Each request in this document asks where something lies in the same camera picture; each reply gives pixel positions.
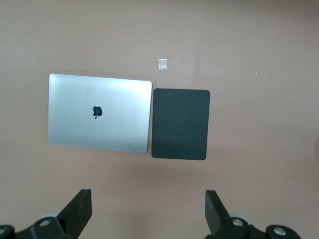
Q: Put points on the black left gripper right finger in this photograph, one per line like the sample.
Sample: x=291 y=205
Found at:
x=216 y=216

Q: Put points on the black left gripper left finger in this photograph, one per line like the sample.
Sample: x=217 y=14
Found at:
x=74 y=214

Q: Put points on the black mouse pad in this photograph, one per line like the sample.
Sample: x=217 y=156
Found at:
x=180 y=124

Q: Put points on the silver closed laptop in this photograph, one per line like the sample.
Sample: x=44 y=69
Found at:
x=99 y=124

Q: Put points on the small clear tape piece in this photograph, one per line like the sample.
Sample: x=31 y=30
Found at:
x=162 y=64

